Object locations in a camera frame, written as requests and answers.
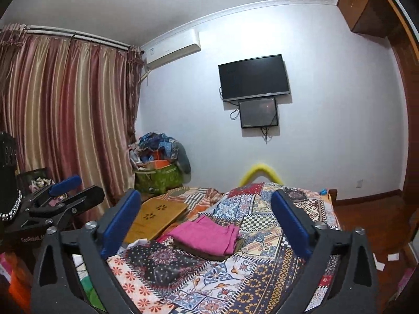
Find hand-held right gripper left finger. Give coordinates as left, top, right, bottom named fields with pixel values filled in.
left=30, top=189, right=142, bottom=314

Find olive folded pants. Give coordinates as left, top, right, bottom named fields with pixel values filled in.
left=173, top=235, right=244, bottom=262

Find wooden board with flower cutouts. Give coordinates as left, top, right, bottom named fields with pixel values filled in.
left=124, top=194, right=190, bottom=244

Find striped patchwork quilt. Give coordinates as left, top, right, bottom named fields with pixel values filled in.
left=162, top=186, right=226, bottom=223

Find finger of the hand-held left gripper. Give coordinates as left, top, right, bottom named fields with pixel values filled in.
left=23, top=185, right=105, bottom=228
left=24, top=176, right=82, bottom=207

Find pink pants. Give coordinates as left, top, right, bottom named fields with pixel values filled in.
left=165, top=216, right=241, bottom=256

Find striped red curtain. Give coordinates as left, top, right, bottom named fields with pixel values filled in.
left=0, top=23, right=145, bottom=233

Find large black wall television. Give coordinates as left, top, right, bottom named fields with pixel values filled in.
left=218, top=54, right=291, bottom=103

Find wooden overhead cabinet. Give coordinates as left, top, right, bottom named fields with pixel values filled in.
left=337, top=0, right=398, bottom=40

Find dark storage box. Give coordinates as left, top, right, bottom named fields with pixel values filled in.
left=16, top=167, right=56, bottom=200

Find white air conditioner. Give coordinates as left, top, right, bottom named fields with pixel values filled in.
left=140, top=29, right=201, bottom=71

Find patchwork printed blanket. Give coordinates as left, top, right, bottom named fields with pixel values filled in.
left=106, top=183, right=343, bottom=314

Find heap of cloths on floor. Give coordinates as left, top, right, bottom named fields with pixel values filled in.
left=0, top=252, right=33, bottom=314

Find yellow curved foam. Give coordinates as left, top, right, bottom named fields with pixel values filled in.
left=239, top=162, right=284, bottom=187

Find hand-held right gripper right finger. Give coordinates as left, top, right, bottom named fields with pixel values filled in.
left=271, top=189, right=380, bottom=314

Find pile of colourful clothes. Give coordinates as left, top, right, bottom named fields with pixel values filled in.
left=129, top=132, right=192, bottom=174

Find curtain rail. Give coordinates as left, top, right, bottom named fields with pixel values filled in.
left=24, top=25, right=131, bottom=52

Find small black wall monitor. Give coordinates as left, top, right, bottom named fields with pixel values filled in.
left=238, top=96, right=279, bottom=129

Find green fabric bag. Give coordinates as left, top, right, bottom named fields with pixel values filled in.
left=134, top=163, right=184, bottom=194

